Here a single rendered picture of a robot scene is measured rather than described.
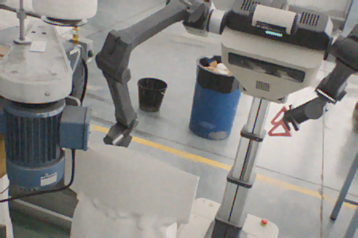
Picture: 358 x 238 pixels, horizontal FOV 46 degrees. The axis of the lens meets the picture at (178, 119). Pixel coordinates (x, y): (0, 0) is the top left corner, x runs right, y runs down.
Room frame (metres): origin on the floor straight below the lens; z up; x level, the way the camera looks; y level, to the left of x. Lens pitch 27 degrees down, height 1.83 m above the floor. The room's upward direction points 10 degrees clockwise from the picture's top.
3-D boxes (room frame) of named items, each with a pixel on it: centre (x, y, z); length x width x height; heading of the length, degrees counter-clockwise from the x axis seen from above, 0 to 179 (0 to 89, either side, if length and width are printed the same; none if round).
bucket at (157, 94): (3.73, 0.31, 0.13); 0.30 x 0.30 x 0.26
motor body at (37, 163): (0.95, 0.37, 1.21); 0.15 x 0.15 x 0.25
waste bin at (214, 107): (3.48, -0.30, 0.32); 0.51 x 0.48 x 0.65; 166
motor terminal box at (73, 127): (0.97, 0.27, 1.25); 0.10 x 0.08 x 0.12; 11
